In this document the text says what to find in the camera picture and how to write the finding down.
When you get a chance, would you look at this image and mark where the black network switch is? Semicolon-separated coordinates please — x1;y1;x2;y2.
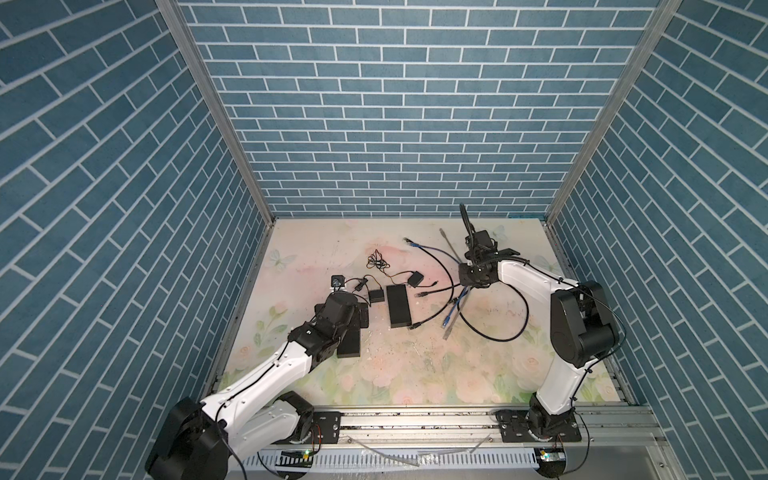
385;284;412;328
336;313;361;359

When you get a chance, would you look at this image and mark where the blue ethernet cable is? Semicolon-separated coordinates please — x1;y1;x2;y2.
403;236;475;330

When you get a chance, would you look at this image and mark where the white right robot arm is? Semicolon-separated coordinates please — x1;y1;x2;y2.
459;226;622;425

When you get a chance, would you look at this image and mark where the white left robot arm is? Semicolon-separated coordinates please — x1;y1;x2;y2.
145;290;369;479

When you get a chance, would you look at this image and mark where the black power adapter right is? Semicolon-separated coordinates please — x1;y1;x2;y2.
407;271;424;288

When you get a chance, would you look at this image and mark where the black power adapter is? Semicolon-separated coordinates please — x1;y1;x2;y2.
368;288;385;304
407;271;424;288

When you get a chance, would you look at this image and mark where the black power adapter left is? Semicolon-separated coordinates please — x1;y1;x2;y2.
368;288;385;304

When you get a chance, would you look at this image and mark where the thick black looped cable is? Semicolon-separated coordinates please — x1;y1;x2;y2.
457;281;532;344

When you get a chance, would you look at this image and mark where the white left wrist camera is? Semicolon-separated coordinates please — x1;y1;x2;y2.
331;275;347;292

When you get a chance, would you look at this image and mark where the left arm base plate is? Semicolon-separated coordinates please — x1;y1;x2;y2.
271;410;342;445

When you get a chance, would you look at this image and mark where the aluminium front rail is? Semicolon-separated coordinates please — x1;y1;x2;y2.
315;405;664;449

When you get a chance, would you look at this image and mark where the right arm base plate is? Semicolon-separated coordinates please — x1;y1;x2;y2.
492;409;582;443

